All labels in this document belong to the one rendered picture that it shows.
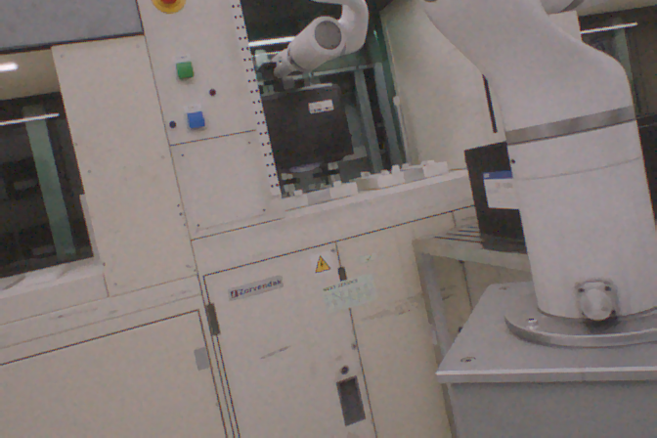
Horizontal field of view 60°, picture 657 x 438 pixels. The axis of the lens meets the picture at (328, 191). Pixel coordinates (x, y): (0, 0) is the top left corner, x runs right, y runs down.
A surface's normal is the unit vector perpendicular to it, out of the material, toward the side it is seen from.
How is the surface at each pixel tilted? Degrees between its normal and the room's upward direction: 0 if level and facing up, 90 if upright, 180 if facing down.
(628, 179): 90
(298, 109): 89
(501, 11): 122
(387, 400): 90
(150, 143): 90
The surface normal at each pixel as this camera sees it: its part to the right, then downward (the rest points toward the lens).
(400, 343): 0.32, -0.02
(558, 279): -0.78, 0.20
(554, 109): -0.48, 0.14
